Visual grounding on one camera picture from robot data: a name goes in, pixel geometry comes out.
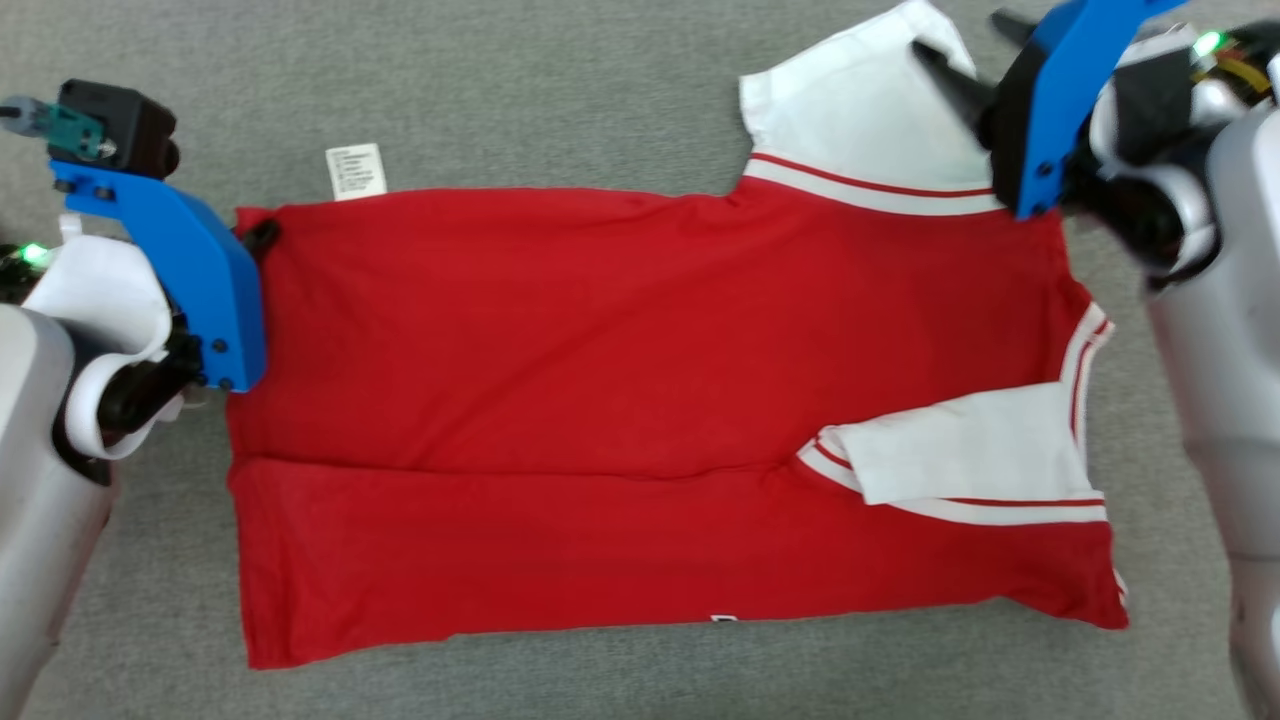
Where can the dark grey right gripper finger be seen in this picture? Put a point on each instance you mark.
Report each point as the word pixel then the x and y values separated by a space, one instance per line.
pixel 1012 26
pixel 960 88

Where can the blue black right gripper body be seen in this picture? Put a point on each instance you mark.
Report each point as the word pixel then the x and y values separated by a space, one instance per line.
pixel 1060 90

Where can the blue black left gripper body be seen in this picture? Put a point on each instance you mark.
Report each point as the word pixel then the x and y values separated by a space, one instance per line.
pixel 210 290

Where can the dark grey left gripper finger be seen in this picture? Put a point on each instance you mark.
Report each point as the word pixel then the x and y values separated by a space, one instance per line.
pixel 262 236

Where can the red white lettered jersey shirt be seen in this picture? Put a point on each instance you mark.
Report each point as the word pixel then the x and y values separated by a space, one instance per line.
pixel 600 350

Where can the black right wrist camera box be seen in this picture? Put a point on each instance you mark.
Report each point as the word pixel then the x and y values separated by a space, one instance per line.
pixel 1150 100

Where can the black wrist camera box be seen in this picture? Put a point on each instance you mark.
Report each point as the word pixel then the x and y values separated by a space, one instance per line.
pixel 1150 100
pixel 120 120

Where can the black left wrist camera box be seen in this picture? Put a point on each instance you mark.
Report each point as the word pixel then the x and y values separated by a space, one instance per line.
pixel 120 120

